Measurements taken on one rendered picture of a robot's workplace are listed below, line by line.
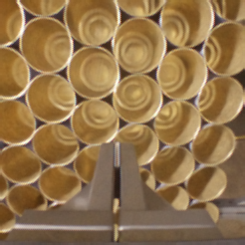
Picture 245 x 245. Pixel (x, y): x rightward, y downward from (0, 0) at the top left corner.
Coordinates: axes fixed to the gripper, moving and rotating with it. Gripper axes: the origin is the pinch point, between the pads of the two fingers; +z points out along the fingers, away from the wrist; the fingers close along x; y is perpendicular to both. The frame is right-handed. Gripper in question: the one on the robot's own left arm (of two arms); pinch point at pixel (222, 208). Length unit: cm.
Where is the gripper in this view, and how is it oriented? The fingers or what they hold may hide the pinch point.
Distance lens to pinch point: 41.0
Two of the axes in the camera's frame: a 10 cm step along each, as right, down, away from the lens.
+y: -0.2, -2.8, 9.6
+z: -10.0, -0.2, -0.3
